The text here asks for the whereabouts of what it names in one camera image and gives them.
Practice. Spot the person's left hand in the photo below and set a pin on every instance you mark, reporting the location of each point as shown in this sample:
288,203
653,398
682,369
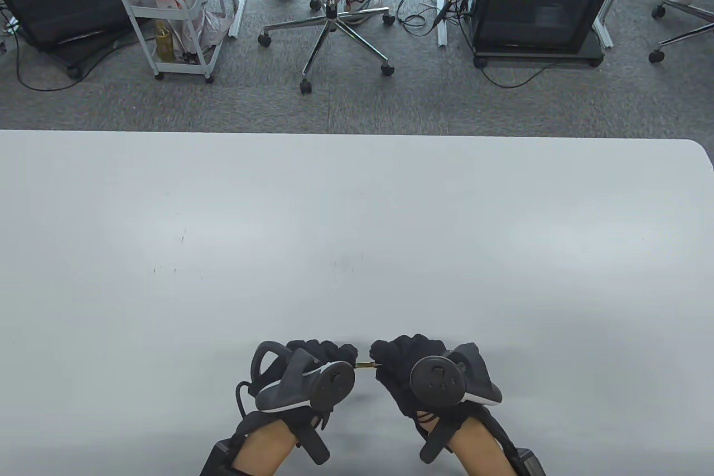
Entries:
326,350

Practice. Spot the person's right hand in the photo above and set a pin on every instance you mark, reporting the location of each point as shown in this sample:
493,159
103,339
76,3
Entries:
393,370

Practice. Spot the black and gold fountain pen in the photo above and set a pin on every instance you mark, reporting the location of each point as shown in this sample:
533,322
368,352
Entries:
365,368

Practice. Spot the person's right forearm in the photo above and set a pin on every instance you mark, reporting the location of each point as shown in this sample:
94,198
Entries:
474,451

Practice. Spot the person's left forearm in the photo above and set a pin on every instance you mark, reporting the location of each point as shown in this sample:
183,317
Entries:
265,448

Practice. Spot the clear plastic bag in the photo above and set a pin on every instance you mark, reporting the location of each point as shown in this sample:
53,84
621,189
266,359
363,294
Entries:
215,29

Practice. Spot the yellow bottle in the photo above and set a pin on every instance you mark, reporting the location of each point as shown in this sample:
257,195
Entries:
163,41

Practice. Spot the white rolling cart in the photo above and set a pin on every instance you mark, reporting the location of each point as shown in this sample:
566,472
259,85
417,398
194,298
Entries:
195,7

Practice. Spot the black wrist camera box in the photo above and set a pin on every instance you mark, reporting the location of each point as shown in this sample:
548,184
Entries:
529,462
218,459

